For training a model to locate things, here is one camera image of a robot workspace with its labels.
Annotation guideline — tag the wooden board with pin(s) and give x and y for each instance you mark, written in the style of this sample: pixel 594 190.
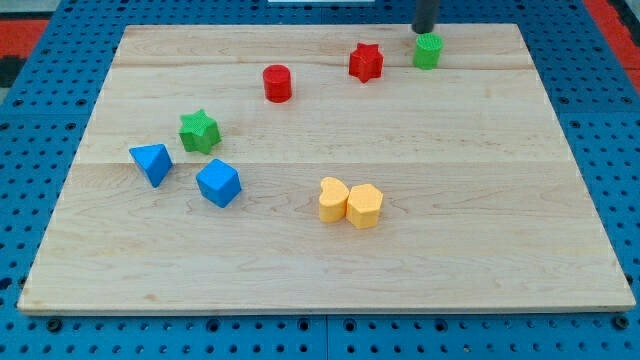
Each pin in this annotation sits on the wooden board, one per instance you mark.
pixel 484 210

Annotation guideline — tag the yellow pentagon block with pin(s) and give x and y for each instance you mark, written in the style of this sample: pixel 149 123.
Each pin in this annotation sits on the yellow pentagon block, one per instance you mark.
pixel 364 205

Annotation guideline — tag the green star block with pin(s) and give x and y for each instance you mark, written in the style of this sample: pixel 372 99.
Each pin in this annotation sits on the green star block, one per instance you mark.
pixel 199 132

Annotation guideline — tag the green cylinder block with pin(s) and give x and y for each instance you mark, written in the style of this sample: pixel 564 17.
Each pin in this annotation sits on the green cylinder block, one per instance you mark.
pixel 428 47

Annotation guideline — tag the red cylinder block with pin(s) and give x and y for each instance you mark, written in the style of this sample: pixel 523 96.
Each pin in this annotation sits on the red cylinder block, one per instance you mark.
pixel 277 83

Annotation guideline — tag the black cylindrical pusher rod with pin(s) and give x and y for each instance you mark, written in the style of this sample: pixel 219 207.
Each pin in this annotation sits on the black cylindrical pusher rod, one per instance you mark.
pixel 425 16

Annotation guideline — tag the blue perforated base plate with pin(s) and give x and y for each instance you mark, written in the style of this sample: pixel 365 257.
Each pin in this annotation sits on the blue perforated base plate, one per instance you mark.
pixel 44 116

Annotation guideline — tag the red star block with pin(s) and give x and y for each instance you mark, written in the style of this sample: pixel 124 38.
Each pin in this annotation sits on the red star block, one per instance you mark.
pixel 366 62

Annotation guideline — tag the yellow heart block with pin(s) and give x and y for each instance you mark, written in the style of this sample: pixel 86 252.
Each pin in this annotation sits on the yellow heart block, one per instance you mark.
pixel 332 200

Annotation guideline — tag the blue cube block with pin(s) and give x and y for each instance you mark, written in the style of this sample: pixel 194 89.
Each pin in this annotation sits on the blue cube block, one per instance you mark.
pixel 219 183

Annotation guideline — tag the blue triangle block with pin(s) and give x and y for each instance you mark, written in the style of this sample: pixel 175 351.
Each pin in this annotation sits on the blue triangle block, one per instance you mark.
pixel 154 161

